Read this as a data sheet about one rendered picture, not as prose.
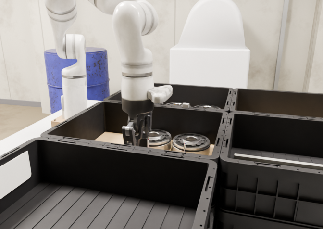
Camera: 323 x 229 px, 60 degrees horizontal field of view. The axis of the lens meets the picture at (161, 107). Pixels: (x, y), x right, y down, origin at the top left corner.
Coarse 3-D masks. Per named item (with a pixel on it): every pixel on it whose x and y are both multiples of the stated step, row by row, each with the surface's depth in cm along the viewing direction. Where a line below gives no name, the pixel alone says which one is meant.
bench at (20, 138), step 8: (88, 104) 164; (56, 112) 151; (40, 120) 138; (48, 120) 138; (24, 128) 128; (32, 128) 128; (40, 128) 128; (48, 128) 128; (16, 136) 120; (24, 136) 120; (32, 136) 120; (0, 144) 112; (8, 144) 112; (16, 144) 112; (0, 152) 105; (216, 224) 68
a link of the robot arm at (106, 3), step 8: (96, 0) 60; (104, 0) 59; (112, 0) 59; (120, 0) 61; (128, 0) 61; (136, 0) 61; (144, 0) 61; (104, 8) 60; (112, 8) 61; (144, 8) 57; (152, 8) 60; (152, 16) 59; (152, 24) 60; (144, 32) 59
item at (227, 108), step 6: (156, 84) 113; (162, 84) 112; (168, 84) 112; (174, 84) 111; (180, 84) 111; (120, 90) 102; (114, 96) 95; (228, 96) 94; (228, 102) 87; (198, 108) 81; (204, 108) 81; (210, 108) 81; (228, 108) 81
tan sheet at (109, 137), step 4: (104, 132) 90; (108, 132) 90; (100, 136) 87; (104, 136) 87; (108, 136) 87; (112, 136) 87; (116, 136) 87; (120, 136) 87; (96, 140) 84; (100, 140) 84; (104, 140) 84; (108, 140) 84; (112, 140) 84; (116, 140) 84; (120, 140) 84; (172, 140) 84; (212, 148) 79
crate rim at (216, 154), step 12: (168, 108) 82; (180, 108) 81; (192, 108) 81; (72, 120) 73; (48, 132) 64; (108, 144) 58; (120, 144) 58; (216, 144) 58; (192, 156) 53; (204, 156) 53; (216, 156) 53
